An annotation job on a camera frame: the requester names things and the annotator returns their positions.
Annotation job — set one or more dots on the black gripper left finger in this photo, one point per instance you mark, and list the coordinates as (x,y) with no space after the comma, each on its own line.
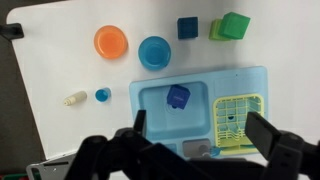
(133,160)

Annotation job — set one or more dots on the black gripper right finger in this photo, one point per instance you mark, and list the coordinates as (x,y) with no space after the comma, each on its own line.
(286,156)

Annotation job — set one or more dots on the white toy bottle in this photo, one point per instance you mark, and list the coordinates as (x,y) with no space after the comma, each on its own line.
(77,98)

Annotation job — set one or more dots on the royal blue cube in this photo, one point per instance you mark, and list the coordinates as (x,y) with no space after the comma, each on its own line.
(178,96)

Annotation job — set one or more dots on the light blue toy sink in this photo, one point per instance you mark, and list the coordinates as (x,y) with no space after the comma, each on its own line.
(233,83)

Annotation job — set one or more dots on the dark green cube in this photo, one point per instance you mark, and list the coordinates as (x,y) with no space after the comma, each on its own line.
(235,26)

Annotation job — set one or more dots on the navy blue cube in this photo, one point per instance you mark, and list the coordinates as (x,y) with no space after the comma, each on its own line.
(187,28)

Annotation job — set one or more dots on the light green cube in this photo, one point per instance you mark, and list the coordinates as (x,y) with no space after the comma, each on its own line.
(213,31)

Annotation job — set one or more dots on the black table clamp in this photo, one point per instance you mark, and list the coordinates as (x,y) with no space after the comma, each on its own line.
(11,30)

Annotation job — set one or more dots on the grey metal mount plate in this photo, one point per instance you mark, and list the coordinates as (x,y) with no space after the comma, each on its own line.
(50,166)

